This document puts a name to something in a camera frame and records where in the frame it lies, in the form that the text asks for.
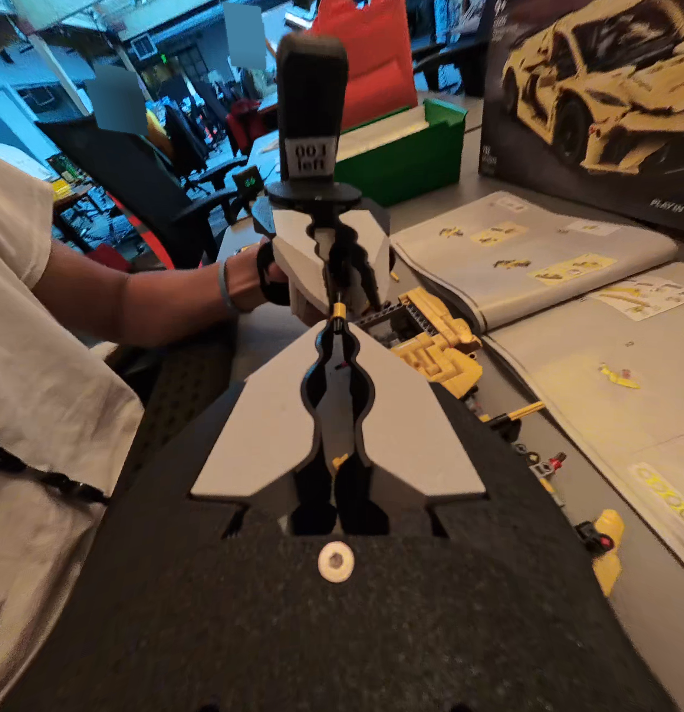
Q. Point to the orange carry bag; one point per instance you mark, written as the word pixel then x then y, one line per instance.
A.
pixel 370 67

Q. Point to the grey desk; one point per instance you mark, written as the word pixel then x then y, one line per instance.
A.
pixel 506 375

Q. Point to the black office chair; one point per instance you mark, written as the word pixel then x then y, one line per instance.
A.
pixel 125 183

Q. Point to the yellow black toy car model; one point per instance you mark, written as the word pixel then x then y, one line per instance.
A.
pixel 431 356

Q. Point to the person's left hand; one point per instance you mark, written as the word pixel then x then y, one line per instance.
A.
pixel 247 283

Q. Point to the green storage bin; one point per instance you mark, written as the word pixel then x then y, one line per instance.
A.
pixel 409 172

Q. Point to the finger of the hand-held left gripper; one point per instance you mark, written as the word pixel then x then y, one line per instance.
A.
pixel 297 250
pixel 375 245

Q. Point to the toy car set box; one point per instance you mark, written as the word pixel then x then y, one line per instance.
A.
pixel 598 83

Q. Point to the yellow and black pin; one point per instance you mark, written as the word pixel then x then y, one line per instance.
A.
pixel 338 311

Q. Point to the building instruction booklet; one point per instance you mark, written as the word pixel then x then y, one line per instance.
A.
pixel 542 267

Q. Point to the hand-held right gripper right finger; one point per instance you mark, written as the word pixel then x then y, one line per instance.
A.
pixel 420 445

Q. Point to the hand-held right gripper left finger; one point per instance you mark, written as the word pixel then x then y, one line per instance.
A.
pixel 253 445

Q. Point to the red office chair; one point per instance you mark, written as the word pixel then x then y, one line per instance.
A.
pixel 244 125

